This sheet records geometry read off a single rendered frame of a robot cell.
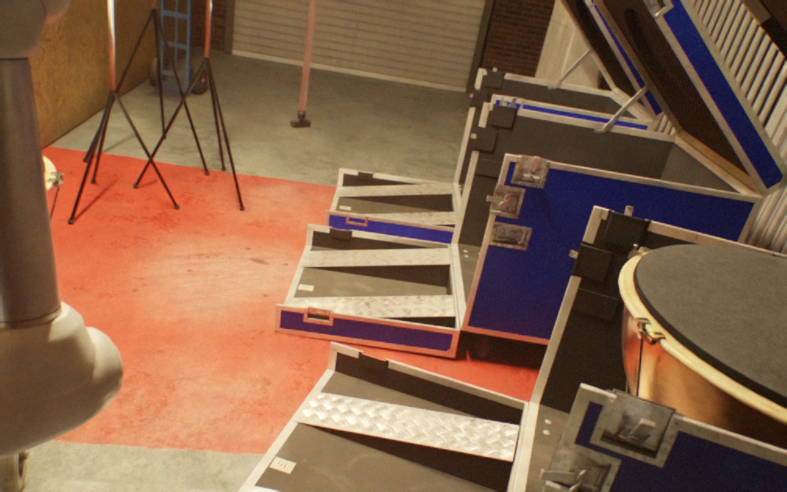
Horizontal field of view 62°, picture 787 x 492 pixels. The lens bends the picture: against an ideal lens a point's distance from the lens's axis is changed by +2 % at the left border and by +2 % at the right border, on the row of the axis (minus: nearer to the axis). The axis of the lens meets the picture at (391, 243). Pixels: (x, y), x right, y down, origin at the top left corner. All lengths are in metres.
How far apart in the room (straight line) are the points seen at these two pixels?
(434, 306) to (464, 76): 5.83
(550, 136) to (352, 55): 5.22
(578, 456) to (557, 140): 2.31
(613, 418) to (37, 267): 0.98
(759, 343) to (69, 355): 1.30
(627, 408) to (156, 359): 1.90
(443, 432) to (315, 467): 0.45
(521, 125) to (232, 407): 1.94
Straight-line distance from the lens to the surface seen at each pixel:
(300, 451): 2.30
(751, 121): 2.70
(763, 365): 1.48
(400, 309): 2.91
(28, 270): 1.06
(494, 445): 2.27
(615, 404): 1.25
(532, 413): 2.44
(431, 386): 2.54
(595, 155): 3.48
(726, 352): 1.47
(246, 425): 2.40
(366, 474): 2.25
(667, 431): 1.26
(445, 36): 8.37
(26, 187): 1.03
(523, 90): 4.37
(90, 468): 2.30
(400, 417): 2.38
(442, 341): 2.82
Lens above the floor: 1.61
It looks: 25 degrees down
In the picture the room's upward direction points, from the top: 11 degrees clockwise
